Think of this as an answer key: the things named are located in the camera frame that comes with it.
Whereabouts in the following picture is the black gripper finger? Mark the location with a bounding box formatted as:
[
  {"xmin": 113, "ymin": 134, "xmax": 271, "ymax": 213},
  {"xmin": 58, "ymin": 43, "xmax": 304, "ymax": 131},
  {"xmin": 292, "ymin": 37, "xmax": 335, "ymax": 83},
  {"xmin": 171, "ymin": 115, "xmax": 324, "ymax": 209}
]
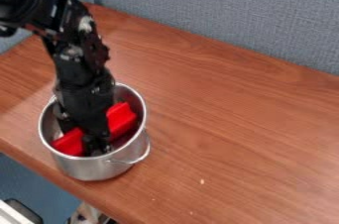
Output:
[
  {"xmin": 83, "ymin": 116, "xmax": 111, "ymax": 157},
  {"xmin": 54, "ymin": 105, "xmax": 79, "ymax": 133}
]

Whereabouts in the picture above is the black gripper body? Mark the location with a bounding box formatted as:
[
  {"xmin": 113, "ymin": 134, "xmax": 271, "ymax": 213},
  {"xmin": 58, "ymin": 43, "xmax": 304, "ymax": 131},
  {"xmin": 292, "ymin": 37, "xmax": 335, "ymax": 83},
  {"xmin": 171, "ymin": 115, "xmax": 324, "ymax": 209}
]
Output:
[{"xmin": 42, "ymin": 32, "xmax": 113, "ymax": 126}]

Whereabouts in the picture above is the red rectangular block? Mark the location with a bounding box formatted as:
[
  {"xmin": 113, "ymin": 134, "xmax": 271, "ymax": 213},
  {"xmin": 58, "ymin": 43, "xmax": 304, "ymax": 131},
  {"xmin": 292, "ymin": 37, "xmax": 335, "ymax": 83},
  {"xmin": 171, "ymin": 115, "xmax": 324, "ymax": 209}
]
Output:
[{"xmin": 52, "ymin": 102, "xmax": 137, "ymax": 157}]

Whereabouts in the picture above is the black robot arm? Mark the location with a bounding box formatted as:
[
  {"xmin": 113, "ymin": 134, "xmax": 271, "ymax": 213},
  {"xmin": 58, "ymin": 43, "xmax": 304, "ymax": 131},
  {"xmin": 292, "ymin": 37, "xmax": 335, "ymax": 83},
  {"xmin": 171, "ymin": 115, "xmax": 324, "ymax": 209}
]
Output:
[{"xmin": 0, "ymin": 0, "xmax": 115, "ymax": 156}]

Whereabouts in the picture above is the white object under table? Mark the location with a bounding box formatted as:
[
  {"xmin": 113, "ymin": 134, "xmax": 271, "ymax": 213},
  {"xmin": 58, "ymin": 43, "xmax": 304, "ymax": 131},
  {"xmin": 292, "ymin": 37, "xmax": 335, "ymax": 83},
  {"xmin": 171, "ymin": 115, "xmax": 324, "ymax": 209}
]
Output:
[{"xmin": 65, "ymin": 202, "xmax": 117, "ymax": 224}]

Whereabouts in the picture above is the black and white chair part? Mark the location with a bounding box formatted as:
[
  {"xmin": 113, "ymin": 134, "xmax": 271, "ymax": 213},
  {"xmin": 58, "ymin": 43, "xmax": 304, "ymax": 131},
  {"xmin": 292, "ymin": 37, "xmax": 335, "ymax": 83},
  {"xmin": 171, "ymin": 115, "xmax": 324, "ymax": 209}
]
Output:
[{"xmin": 0, "ymin": 198, "xmax": 44, "ymax": 224}]

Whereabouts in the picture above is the metal pot with handles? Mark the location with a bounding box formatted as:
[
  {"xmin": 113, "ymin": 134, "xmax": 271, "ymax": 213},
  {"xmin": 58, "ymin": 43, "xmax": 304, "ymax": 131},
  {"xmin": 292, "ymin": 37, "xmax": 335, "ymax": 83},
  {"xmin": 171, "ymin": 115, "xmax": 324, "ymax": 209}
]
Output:
[{"xmin": 38, "ymin": 83, "xmax": 151, "ymax": 181}]

